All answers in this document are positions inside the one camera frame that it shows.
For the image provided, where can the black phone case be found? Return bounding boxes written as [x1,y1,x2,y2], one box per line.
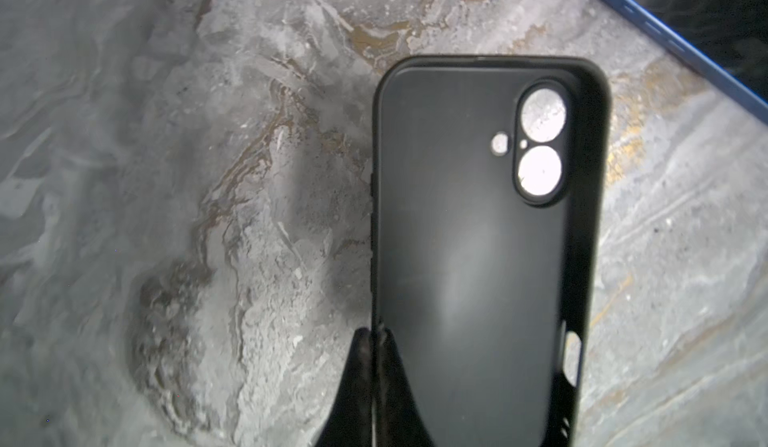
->
[371,56,611,446]

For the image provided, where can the dark blue smartphone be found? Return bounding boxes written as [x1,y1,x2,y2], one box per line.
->
[602,0,767,122]

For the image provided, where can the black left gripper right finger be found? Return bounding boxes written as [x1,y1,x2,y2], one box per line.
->
[374,325,434,447]

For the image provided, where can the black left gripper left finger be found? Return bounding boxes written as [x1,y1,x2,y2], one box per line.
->
[315,328,373,447]

